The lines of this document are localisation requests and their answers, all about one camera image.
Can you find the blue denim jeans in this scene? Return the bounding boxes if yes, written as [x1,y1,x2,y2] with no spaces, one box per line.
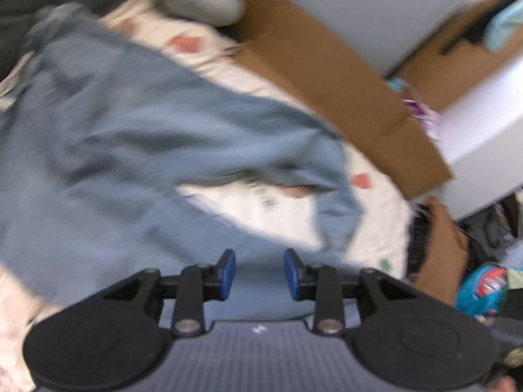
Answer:
[1,4,362,321]

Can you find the person's bare hand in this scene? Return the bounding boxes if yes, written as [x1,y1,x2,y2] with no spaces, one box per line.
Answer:
[413,196,469,306]

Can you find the blue snack bag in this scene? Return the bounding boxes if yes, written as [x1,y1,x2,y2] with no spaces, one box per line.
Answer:
[455,264,522,319]

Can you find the cream bear print bedsheet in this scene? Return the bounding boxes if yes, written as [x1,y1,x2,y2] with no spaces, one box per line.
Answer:
[1,0,411,391]

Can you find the brown cardboard box wall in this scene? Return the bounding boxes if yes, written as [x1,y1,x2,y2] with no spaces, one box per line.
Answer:
[220,0,523,201]

